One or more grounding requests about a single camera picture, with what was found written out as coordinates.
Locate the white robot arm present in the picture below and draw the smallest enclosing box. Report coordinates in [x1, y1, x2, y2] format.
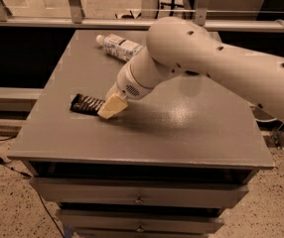
[98, 17, 284, 123]

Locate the top grey drawer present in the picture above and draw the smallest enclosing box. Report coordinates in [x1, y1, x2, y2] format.
[30, 178, 248, 208]

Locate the dark chocolate rxbar wrapper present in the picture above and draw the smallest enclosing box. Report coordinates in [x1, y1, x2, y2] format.
[70, 94, 104, 116]

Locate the black floor cable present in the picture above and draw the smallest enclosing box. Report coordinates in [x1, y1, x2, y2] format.
[0, 126, 66, 238]

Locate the grey drawer cabinet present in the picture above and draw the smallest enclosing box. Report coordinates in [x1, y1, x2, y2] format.
[6, 29, 275, 238]

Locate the grey drawer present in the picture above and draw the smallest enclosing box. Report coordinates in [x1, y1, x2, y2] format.
[30, 178, 248, 208]
[75, 229, 209, 238]
[57, 210, 223, 234]

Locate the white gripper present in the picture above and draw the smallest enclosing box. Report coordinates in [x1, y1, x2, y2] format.
[97, 60, 156, 119]

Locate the metal railing frame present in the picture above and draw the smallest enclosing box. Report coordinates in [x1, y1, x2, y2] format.
[0, 0, 284, 33]

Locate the clear plastic water bottle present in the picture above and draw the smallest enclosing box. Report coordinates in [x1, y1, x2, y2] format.
[96, 34, 144, 61]

